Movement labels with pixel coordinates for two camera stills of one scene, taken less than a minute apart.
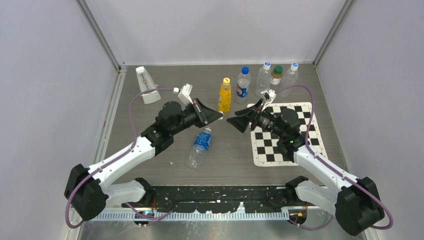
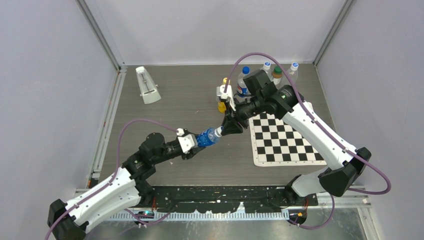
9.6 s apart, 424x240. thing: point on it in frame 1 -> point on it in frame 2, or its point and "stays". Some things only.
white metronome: (146, 83) stays
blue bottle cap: (245, 70) stays
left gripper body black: (193, 116) -> (185, 156)
